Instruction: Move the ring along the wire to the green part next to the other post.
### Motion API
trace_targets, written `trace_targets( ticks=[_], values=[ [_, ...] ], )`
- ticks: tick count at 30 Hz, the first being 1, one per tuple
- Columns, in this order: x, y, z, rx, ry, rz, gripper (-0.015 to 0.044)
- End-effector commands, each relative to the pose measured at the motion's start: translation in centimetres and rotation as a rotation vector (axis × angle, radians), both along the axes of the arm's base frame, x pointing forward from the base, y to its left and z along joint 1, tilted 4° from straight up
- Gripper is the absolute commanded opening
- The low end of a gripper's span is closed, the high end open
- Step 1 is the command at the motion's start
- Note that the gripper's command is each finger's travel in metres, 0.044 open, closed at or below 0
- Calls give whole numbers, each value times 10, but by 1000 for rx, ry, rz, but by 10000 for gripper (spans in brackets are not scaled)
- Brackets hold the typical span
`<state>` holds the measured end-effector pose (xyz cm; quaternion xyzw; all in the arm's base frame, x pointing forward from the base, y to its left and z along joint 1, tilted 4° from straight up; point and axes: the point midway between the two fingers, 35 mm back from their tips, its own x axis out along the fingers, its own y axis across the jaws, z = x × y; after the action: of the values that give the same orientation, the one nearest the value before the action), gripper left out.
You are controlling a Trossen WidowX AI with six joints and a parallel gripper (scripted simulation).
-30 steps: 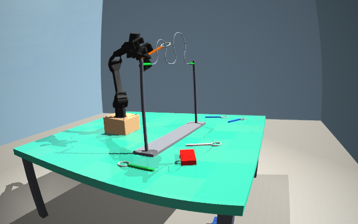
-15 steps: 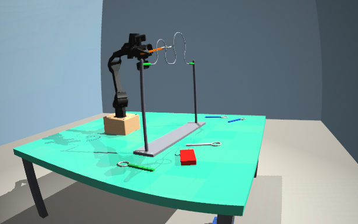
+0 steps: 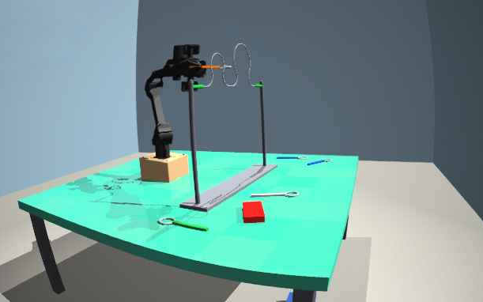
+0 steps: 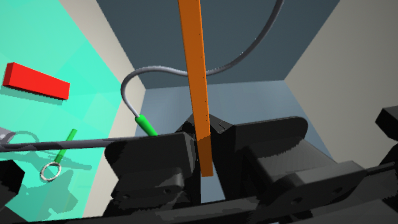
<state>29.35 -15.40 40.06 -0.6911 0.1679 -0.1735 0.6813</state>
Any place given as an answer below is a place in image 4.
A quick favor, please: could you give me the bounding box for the red flat block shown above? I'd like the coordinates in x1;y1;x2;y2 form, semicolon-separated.
2;62;70;100

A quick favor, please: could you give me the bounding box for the green bar with white loop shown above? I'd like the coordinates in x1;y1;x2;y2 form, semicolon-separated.
40;129;77;181

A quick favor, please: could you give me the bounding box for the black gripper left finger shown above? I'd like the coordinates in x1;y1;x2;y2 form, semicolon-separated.
104;114;201;205

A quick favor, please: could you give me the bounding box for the white loop with orange handle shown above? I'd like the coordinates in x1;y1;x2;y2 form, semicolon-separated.
178;0;214;177

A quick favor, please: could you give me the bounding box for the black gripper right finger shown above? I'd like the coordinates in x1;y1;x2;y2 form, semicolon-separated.
209;114;308;199

